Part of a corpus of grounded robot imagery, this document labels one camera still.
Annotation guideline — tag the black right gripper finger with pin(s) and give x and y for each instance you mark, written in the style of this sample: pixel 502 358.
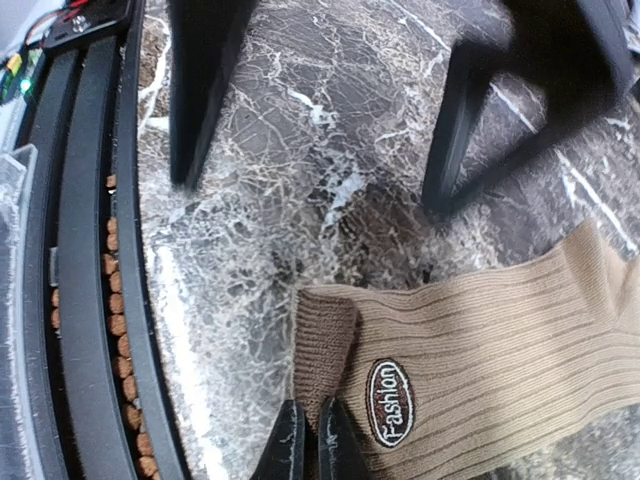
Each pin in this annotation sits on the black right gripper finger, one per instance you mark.
pixel 284 453
pixel 206 40
pixel 572 55

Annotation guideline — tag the brown sock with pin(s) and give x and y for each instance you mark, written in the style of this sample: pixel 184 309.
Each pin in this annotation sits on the brown sock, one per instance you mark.
pixel 462 376

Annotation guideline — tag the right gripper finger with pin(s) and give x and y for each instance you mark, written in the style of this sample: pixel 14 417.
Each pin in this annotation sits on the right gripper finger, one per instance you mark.
pixel 339 455

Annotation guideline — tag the white perforated front rail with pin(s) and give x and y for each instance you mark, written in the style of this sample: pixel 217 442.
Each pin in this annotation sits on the white perforated front rail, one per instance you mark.
pixel 20 458

